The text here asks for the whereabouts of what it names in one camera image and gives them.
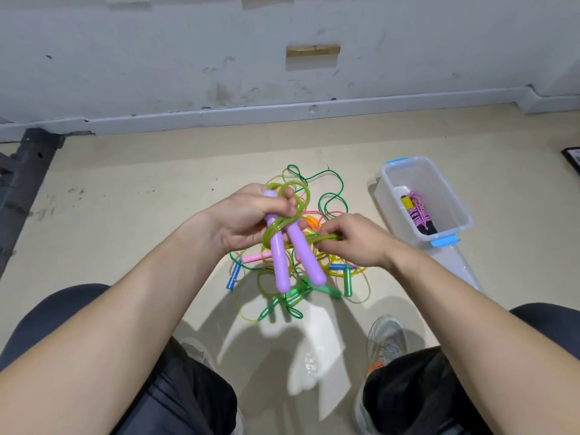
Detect person's right hand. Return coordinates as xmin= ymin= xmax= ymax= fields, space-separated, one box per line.
xmin=317 ymin=213 xmax=406 ymax=272

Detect person's left hand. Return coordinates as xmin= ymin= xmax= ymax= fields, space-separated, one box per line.
xmin=204 ymin=182 xmax=300 ymax=256

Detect purple-handled green skipping rope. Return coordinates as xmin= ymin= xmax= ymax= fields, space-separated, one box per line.
xmin=261 ymin=181 xmax=342 ymax=295

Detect pink rope with black-yellow handles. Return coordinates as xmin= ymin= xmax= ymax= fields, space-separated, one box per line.
xmin=401 ymin=190 xmax=440 ymax=237

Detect pile of colourful jump ropes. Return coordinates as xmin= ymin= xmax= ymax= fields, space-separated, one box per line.
xmin=227 ymin=164 xmax=368 ymax=323

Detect clear storage box blue latches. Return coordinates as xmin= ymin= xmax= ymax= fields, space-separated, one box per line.
xmin=376 ymin=156 xmax=474 ymax=248

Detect person's left forearm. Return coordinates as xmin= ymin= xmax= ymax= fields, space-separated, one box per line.
xmin=0 ymin=217 xmax=232 ymax=435

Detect person's right forearm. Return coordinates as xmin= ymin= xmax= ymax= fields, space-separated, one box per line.
xmin=388 ymin=242 xmax=580 ymax=435

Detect clear plastic box lid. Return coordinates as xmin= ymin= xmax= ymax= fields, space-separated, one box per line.
xmin=435 ymin=240 xmax=483 ymax=292

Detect grey right shoe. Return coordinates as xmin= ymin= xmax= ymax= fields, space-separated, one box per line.
xmin=353 ymin=314 xmax=411 ymax=435

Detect grey shoe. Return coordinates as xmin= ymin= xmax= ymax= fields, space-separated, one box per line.
xmin=176 ymin=335 xmax=243 ymax=435
xmin=353 ymin=314 xmax=411 ymax=435

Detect grey left shoe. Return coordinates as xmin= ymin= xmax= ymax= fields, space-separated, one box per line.
xmin=176 ymin=335 xmax=243 ymax=435

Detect black shorts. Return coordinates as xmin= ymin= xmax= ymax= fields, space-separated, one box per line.
xmin=0 ymin=283 xmax=580 ymax=435

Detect small wooden wall block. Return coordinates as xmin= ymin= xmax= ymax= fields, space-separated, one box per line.
xmin=286 ymin=44 xmax=342 ymax=60

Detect black metal rack frame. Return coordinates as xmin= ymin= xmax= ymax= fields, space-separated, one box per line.
xmin=0 ymin=128 xmax=63 ymax=277

